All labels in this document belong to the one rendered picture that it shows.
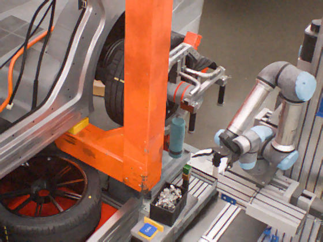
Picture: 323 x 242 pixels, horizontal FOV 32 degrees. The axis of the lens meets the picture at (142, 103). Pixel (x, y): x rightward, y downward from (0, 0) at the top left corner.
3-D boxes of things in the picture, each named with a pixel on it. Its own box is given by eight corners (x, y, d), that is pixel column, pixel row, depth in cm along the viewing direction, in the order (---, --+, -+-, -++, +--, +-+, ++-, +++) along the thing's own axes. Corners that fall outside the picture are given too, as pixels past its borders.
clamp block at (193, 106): (184, 104, 320) (184, 96, 317) (198, 109, 316) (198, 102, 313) (179, 108, 317) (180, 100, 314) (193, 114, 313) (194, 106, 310)
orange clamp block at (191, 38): (186, 46, 343) (191, 33, 342) (197, 50, 339) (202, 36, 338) (181, 44, 337) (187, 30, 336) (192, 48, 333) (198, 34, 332)
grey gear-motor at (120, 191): (106, 174, 391) (106, 134, 370) (157, 200, 371) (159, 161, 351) (90, 188, 378) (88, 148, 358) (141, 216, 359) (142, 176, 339)
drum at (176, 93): (175, 92, 351) (176, 73, 342) (204, 104, 341) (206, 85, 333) (162, 102, 341) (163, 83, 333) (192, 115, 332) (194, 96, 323)
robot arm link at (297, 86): (274, 151, 286) (293, 59, 254) (297, 166, 277) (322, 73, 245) (258, 161, 280) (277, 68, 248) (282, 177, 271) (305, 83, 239)
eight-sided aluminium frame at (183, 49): (189, 103, 376) (196, 31, 344) (198, 106, 373) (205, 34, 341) (142, 145, 340) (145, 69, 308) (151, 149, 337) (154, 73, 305)
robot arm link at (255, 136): (265, 146, 250) (268, 131, 245) (248, 156, 244) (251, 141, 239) (251, 137, 255) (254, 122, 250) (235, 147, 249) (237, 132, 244)
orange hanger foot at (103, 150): (72, 133, 356) (70, 88, 336) (139, 167, 332) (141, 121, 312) (54, 147, 345) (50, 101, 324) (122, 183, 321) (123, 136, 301)
